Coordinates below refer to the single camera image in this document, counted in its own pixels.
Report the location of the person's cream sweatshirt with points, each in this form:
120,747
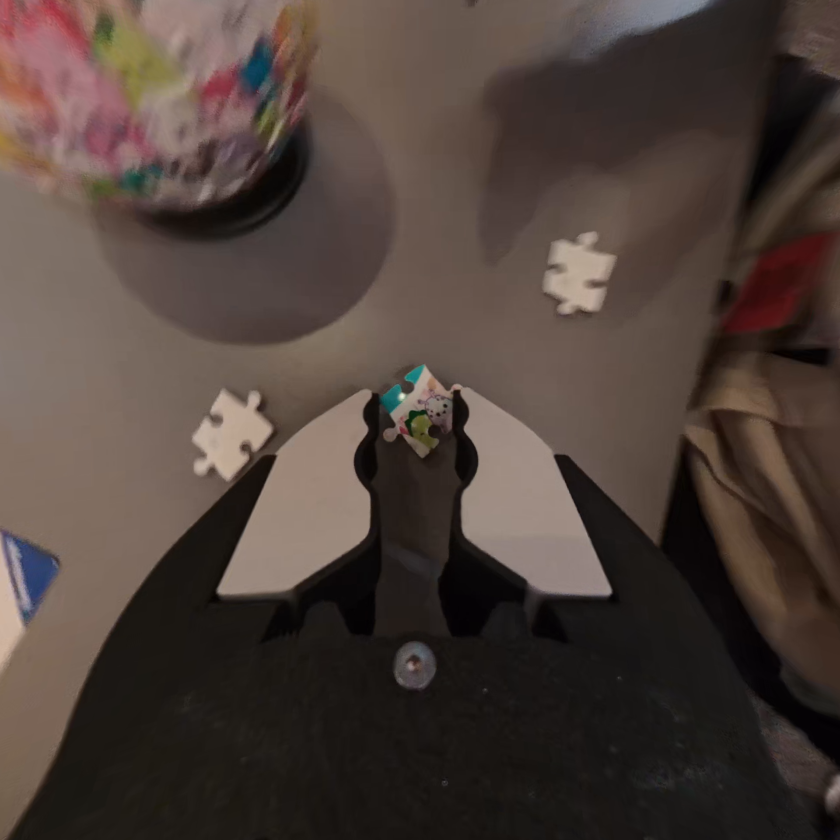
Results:
774,492

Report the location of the colourful puzzle ball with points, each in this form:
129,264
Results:
131,98

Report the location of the teal green puzzle piece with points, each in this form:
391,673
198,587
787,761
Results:
426,413

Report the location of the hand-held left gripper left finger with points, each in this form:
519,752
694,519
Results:
308,512

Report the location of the small puzzle piece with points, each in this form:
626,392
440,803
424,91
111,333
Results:
577,275
229,436

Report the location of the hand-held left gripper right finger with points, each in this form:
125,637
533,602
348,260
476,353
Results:
525,512

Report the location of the red flat object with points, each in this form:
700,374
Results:
781,289

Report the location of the puzzle leaflet with circles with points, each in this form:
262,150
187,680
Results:
26,577

